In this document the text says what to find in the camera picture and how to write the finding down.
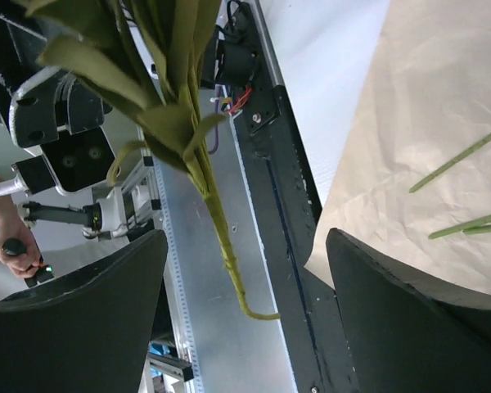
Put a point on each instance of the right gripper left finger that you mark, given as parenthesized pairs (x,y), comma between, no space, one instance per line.
(87,331)

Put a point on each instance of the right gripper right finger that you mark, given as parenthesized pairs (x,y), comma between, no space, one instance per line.
(408,331)

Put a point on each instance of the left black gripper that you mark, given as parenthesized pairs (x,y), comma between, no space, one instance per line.
(32,49)

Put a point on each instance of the brown orange fake flower stem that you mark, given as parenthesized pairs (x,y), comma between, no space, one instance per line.
(145,59)

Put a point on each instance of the orange beige wrapping paper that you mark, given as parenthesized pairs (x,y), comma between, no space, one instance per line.
(418,156)

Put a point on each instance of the operator hand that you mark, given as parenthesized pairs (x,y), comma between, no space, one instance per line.
(18,248)

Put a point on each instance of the grey cable duct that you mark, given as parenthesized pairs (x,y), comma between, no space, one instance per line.
(182,328)

